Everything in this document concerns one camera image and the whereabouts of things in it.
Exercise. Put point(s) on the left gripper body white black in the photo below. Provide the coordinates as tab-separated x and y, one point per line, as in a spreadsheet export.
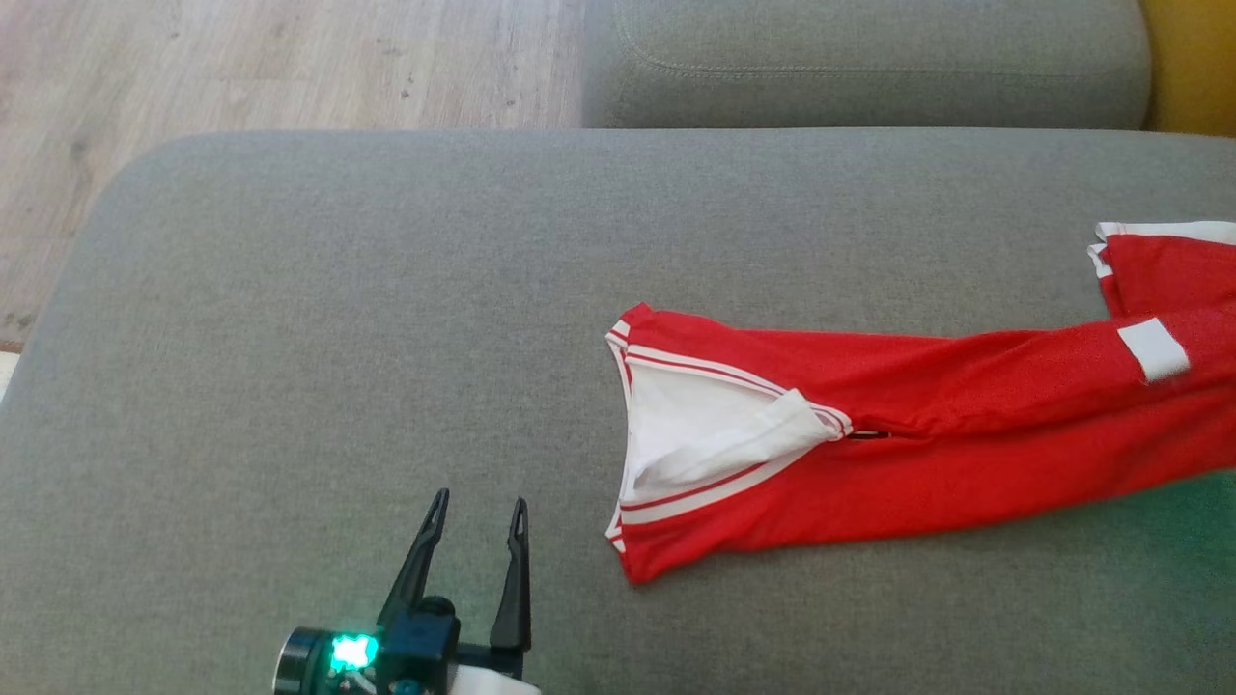
420	647

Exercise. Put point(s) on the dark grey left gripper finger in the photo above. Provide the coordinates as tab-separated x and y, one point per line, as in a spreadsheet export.
417	569
514	598

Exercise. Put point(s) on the red jersey with white collar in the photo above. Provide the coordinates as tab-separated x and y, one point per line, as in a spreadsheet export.
917	454

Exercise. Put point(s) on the red shorts with white band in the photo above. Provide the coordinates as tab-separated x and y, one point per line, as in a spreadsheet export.
1168	270

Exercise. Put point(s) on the large grey sofa seat cushion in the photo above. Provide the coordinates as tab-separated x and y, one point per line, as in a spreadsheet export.
338	338

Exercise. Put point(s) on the yellow sofa back cushion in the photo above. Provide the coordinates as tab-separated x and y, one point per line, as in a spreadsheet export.
1193	58

